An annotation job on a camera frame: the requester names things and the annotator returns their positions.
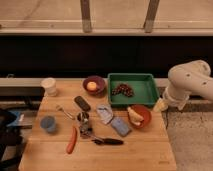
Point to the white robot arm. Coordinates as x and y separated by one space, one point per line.
186 79

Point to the metal spoon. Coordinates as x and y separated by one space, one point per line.
59 108

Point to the white blue packet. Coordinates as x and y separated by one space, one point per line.
105 112

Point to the blue sponge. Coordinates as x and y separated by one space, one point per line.
120 126

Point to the white plastic cup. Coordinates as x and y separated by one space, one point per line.
49 85

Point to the maroon bowl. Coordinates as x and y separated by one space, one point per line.
98 80

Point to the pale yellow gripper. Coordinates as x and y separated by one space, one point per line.
160 105

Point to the yellow round fruit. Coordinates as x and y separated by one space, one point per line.
92 86

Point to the green plastic tray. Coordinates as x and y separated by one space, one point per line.
143 85

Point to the red bowl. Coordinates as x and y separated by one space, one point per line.
144 112

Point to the blue plastic cup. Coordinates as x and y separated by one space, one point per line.
48 124

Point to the black handled utensil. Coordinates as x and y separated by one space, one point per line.
108 141

